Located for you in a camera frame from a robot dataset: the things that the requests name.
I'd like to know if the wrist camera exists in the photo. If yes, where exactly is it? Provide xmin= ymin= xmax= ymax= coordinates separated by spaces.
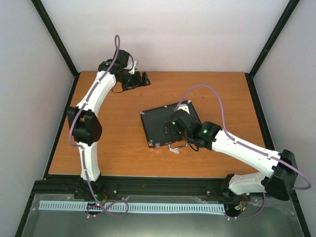
xmin=170 ymin=104 xmax=195 ymax=132
xmin=115 ymin=49 xmax=136 ymax=74

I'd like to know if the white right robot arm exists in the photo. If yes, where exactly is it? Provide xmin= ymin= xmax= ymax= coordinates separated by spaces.
xmin=169 ymin=120 xmax=298 ymax=201

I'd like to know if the black poker set case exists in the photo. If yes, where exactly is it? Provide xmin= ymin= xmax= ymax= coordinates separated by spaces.
xmin=140 ymin=103 xmax=188 ymax=154

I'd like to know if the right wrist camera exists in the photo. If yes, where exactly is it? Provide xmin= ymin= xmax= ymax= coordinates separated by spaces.
xmin=170 ymin=104 xmax=195 ymax=132

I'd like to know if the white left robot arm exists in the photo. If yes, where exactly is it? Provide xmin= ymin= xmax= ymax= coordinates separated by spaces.
xmin=67 ymin=59 xmax=151 ymax=199

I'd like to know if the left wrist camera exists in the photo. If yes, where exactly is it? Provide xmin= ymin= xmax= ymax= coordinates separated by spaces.
xmin=115 ymin=49 xmax=136 ymax=74

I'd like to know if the light blue cable duct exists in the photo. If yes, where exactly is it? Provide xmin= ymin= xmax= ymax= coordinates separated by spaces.
xmin=38 ymin=200 xmax=225 ymax=215

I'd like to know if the black frame post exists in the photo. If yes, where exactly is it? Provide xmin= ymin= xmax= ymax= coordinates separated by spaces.
xmin=31 ymin=0 xmax=80 ymax=79
xmin=248 ymin=0 xmax=301 ymax=77

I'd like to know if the black frame post right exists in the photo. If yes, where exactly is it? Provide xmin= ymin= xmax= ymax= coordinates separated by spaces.
xmin=248 ymin=0 xmax=301 ymax=77

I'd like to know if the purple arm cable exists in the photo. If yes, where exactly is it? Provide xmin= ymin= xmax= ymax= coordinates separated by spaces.
xmin=68 ymin=34 xmax=135 ymax=218
xmin=174 ymin=83 xmax=312 ymax=220

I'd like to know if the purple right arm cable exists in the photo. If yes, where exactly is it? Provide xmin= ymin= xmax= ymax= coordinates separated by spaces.
xmin=174 ymin=83 xmax=312 ymax=220

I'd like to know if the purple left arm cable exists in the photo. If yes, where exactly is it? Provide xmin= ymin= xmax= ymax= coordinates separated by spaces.
xmin=68 ymin=34 xmax=135 ymax=218

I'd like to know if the black frame post left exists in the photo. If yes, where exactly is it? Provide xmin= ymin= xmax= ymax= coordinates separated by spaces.
xmin=31 ymin=0 xmax=80 ymax=79

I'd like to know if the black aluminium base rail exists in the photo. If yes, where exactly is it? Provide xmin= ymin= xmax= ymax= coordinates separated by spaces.
xmin=32 ymin=175 xmax=297 ymax=205

